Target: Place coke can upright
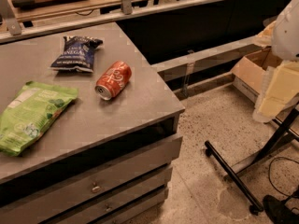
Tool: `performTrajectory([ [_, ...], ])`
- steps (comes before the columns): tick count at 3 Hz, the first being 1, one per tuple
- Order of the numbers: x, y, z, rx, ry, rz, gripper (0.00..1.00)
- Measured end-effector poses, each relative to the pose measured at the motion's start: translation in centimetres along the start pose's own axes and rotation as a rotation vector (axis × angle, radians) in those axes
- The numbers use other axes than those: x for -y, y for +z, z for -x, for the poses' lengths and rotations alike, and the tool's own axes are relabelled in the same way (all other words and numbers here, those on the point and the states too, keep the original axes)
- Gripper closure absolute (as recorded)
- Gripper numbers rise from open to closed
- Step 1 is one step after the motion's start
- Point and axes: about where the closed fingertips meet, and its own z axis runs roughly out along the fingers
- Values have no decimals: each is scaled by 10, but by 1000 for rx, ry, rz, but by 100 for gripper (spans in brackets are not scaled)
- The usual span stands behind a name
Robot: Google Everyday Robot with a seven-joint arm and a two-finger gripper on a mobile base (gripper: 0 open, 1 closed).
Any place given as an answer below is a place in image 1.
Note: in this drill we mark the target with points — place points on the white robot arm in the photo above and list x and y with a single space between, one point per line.
285 35

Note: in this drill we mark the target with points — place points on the grey metal rail frame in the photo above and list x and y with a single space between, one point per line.
47 13

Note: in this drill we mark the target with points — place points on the grey drawer cabinet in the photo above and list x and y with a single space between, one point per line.
125 144

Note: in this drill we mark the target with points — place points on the dark blue chip bag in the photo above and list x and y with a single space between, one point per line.
78 54

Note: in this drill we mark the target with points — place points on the red coke can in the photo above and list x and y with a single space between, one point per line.
114 80

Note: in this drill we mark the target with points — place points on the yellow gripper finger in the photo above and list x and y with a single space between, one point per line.
280 85

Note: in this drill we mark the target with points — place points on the brown cardboard box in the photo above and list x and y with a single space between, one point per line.
249 71

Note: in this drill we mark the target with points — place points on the green snack bag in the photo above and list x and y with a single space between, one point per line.
31 113

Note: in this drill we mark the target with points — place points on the round metal drawer knob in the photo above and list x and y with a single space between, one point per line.
96 188

